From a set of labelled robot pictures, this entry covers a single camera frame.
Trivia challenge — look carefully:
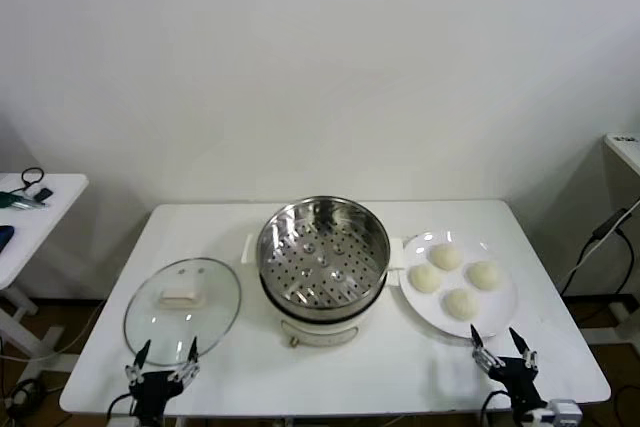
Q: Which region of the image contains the white side table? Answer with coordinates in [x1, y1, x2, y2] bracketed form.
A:
[0, 172, 90, 388]

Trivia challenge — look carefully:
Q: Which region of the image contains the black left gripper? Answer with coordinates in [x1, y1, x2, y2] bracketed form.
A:
[123, 335, 202, 427]

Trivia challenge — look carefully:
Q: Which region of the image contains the floor power strip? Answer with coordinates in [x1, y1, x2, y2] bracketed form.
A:
[2, 379, 49, 417]

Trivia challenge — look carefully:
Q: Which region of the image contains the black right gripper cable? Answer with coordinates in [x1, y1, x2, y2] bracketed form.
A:
[480, 389, 509, 427]

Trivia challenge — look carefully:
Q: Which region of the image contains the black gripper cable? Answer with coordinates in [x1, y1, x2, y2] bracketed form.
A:
[106, 391, 136, 427]
[480, 389, 509, 427]

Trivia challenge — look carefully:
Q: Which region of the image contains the glass lid with white handle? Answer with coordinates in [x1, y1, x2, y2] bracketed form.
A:
[123, 256, 243, 367]

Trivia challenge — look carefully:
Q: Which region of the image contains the white floor cable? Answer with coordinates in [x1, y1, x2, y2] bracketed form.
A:
[0, 299, 109, 363]

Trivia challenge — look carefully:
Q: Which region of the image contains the black loop cord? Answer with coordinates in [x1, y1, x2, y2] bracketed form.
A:
[20, 166, 46, 191]

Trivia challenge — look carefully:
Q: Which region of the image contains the black power adapter with cable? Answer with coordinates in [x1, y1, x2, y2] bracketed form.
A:
[558, 207, 636, 298]

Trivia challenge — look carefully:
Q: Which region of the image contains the white round plate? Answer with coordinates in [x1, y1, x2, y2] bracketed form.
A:
[398, 230, 520, 339]

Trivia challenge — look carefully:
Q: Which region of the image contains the white wall cable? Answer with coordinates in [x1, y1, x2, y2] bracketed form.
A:
[574, 199, 640, 268]

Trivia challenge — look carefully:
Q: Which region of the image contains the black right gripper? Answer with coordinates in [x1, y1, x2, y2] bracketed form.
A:
[469, 324, 548, 416]

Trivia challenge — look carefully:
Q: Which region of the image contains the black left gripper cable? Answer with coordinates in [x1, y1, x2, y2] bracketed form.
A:
[106, 391, 136, 427]

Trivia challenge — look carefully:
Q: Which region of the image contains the stainless steel steamer basket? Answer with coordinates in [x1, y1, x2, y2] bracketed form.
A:
[241, 195, 405, 309]

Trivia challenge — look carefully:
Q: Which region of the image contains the white steamed baozi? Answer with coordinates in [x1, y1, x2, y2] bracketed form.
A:
[466, 260, 501, 292]
[429, 243, 464, 272]
[408, 264, 445, 294]
[442, 288, 480, 322]

